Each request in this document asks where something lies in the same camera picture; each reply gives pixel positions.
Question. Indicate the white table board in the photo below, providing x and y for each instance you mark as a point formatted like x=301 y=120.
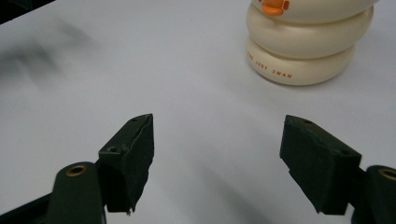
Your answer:
x=186 y=77

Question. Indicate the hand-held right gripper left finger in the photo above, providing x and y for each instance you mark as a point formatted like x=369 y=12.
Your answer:
x=130 y=168

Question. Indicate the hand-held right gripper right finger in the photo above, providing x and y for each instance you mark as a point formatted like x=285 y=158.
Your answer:
x=317 y=168

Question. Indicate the cream ringed brush holder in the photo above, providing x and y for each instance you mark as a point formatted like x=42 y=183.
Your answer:
x=308 y=40

